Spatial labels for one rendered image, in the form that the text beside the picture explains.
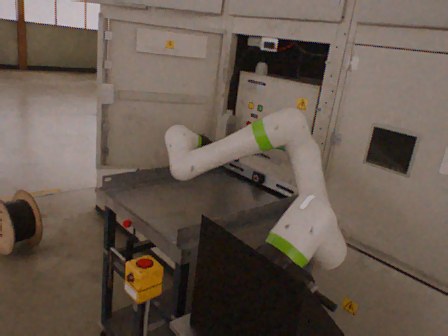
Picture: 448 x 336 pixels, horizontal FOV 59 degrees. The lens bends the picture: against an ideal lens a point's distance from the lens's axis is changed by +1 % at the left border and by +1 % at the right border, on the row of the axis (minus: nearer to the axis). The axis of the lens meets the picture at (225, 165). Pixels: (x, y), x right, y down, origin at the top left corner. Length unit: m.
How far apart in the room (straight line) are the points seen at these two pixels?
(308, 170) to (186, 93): 0.92
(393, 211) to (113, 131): 1.33
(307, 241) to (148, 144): 1.24
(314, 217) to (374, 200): 0.56
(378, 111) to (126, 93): 1.16
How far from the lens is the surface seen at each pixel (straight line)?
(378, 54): 1.58
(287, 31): 1.84
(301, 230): 1.07
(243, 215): 1.56
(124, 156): 2.11
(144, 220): 1.55
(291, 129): 1.36
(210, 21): 2.21
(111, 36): 1.97
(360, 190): 1.63
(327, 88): 1.70
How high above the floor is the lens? 1.54
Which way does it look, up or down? 18 degrees down
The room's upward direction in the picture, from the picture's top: 7 degrees clockwise
